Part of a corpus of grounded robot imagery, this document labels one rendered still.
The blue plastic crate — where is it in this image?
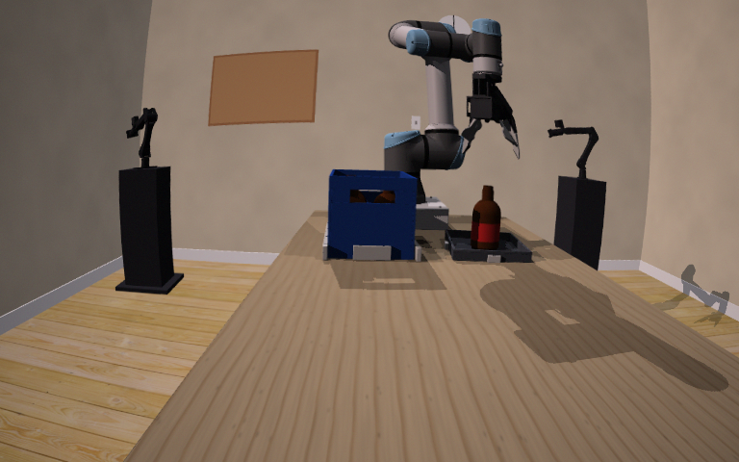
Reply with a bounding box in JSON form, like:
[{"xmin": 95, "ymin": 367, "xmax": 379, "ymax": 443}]
[{"xmin": 327, "ymin": 169, "xmax": 418, "ymax": 260}]

